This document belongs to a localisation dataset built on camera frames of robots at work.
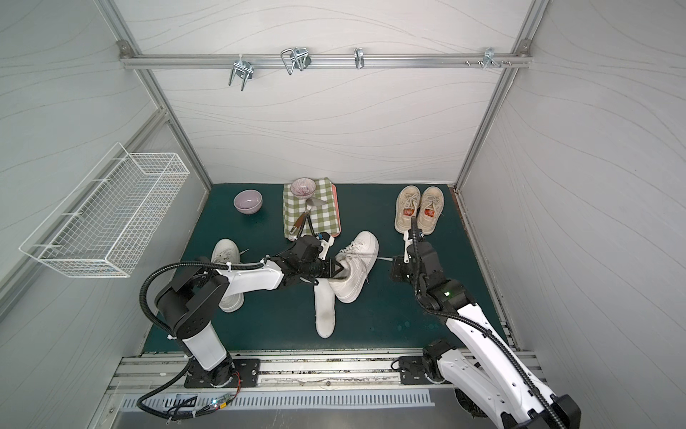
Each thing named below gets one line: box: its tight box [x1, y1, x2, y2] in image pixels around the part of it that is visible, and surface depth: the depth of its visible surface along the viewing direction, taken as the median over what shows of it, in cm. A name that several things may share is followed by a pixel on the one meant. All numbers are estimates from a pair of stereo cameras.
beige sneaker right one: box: [417, 185, 445, 236], surface depth 106 cm
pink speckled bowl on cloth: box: [289, 176, 317, 200], surface depth 117 cm
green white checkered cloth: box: [283, 176, 338, 242], surface depth 114 cm
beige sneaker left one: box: [394, 185, 422, 234], surface depth 106 cm
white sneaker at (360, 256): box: [328, 230, 380, 304], surface depth 88 cm
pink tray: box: [331, 183, 343, 238], surface depth 113 cm
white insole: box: [314, 277, 336, 339], surface depth 86 cm
